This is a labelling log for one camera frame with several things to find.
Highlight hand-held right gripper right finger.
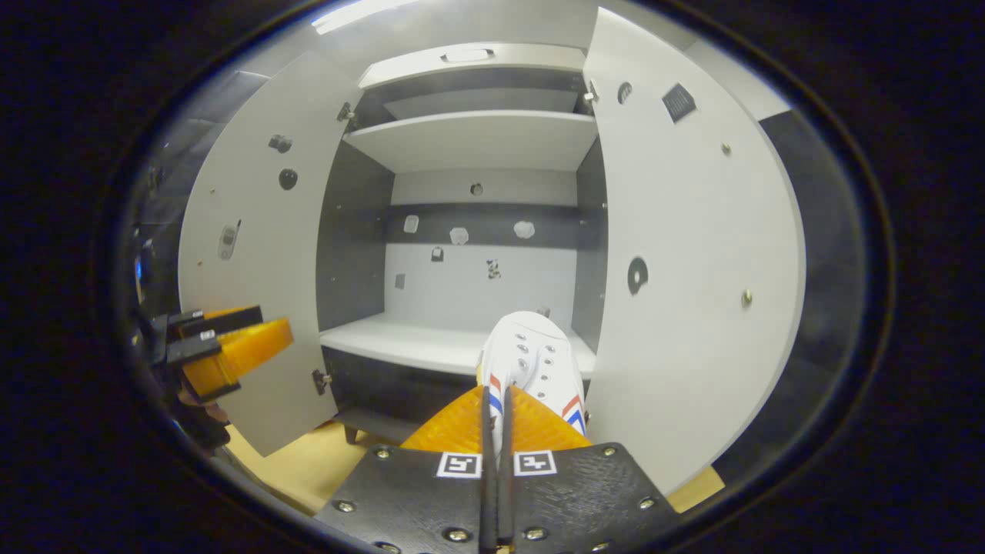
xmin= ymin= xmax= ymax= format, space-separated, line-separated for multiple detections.
xmin=499 ymin=385 xmax=683 ymax=554

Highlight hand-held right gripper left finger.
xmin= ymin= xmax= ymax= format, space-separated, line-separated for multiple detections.
xmin=316 ymin=385 xmax=497 ymax=554

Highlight white shoe cabinet door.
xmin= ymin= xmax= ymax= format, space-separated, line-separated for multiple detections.
xmin=583 ymin=6 xmax=807 ymax=497
xmin=179 ymin=50 xmax=364 ymax=459

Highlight white striped shoe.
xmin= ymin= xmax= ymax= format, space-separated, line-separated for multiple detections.
xmin=477 ymin=310 xmax=590 ymax=456

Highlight white shoe cabinet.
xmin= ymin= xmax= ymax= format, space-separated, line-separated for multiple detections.
xmin=316 ymin=42 xmax=610 ymax=449

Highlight white cabinet drawer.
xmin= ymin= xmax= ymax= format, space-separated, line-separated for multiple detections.
xmin=358 ymin=42 xmax=587 ymax=89

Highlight black backdrop cloth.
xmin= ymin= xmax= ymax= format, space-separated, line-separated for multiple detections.
xmin=712 ymin=108 xmax=874 ymax=489
xmin=131 ymin=68 xmax=266 ymax=324

